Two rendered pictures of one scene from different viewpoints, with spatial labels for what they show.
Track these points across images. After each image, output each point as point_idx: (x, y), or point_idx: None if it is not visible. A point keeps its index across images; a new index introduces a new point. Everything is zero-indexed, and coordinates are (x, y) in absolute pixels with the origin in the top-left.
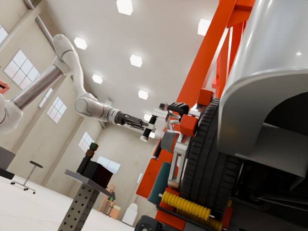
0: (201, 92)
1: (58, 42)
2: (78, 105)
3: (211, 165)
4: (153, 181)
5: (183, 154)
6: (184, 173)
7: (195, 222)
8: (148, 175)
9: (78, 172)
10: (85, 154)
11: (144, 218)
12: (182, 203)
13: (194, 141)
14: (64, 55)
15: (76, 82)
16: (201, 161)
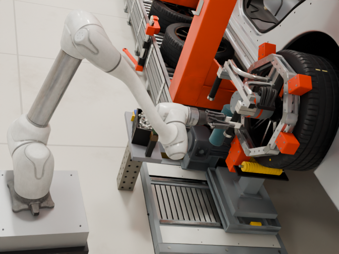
0: (299, 88)
1: (96, 59)
2: (175, 157)
3: (299, 166)
4: (192, 88)
5: (273, 154)
6: (270, 165)
7: (269, 178)
8: (186, 83)
9: (147, 156)
10: (152, 140)
11: (200, 143)
12: (261, 171)
13: (289, 154)
14: (111, 73)
15: (154, 121)
16: (291, 164)
